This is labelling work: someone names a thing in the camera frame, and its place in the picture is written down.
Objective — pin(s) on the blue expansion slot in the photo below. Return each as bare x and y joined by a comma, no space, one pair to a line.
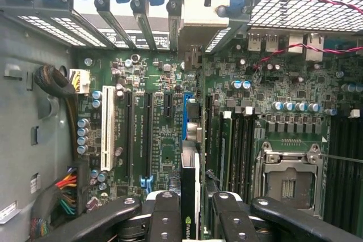
186,111

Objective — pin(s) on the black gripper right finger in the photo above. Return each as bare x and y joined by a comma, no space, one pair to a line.
235,222

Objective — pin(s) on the white power connector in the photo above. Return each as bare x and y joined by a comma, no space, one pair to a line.
82,82

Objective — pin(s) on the green motherboard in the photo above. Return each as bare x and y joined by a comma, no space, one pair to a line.
158,77

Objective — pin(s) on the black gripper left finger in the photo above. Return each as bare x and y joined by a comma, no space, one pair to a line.
166,219

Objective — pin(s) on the metal CPU socket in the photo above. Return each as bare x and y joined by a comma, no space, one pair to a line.
286,168

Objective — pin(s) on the short black expansion slot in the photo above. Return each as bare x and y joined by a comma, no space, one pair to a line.
168,104

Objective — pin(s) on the thin socket locking lever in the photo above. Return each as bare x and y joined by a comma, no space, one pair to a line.
340,158

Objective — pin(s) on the black open PC case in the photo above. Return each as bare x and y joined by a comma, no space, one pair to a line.
42,9

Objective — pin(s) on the white PCI expansion slot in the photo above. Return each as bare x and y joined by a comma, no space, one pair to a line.
107,125

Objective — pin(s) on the long black expansion slot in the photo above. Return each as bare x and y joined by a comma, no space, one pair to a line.
210,123
148,134
129,134

